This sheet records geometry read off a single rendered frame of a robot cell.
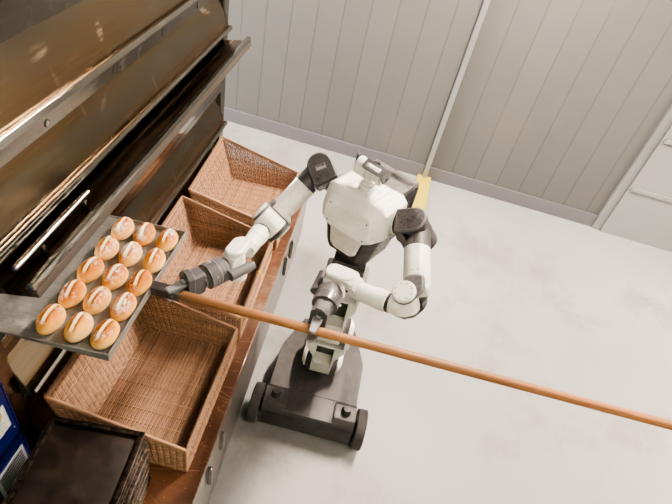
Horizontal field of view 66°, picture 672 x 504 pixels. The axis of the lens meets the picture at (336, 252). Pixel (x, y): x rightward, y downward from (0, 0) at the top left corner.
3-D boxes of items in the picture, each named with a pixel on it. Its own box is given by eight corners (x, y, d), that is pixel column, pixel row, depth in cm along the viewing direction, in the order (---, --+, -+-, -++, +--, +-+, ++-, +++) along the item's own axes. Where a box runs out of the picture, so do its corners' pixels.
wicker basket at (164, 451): (53, 440, 181) (38, 397, 163) (128, 321, 224) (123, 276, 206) (188, 475, 181) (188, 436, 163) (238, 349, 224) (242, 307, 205)
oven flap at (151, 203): (24, 393, 157) (-14, 350, 145) (220, 123, 291) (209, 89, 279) (37, 393, 156) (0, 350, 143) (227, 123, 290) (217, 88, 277)
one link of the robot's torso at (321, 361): (305, 346, 276) (315, 302, 237) (342, 356, 275) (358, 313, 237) (298, 373, 266) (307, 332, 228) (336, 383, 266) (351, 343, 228)
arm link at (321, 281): (341, 313, 174) (350, 290, 183) (340, 289, 168) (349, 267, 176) (309, 307, 177) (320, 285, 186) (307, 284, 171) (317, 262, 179)
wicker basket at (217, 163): (186, 231, 272) (185, 188, 254) (218, 174, 314) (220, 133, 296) (277, 252, 273) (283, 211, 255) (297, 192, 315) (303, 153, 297)
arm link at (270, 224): (233, 243, 185) (255, 217, 200) (254, 262, 187) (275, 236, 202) (249, 226, 179) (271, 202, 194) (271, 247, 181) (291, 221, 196)
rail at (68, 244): (36, 291, 124) (28, 290, 124) (251, 40, 258) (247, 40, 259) (32, 284, 122) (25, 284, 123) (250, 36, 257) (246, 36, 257)
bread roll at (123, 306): (120, 296, 158) (118, 283, 154) (141, 301, 158) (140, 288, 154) (104, 321, 150) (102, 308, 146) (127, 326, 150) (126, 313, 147)
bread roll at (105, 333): (103, 322, 150) (101, 309, 146) (125, 328, 150) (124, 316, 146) (84, 349, 142) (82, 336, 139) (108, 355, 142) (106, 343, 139)
